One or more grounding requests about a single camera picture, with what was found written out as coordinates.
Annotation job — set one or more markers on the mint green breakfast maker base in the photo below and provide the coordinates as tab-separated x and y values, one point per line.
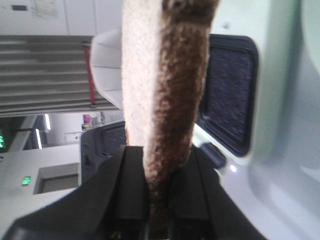
259	120

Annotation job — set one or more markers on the bread slice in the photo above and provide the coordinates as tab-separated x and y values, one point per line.
165	52

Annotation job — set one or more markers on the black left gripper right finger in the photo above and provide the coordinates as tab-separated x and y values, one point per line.
197	201

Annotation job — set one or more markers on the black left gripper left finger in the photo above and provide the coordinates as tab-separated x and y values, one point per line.
130	210

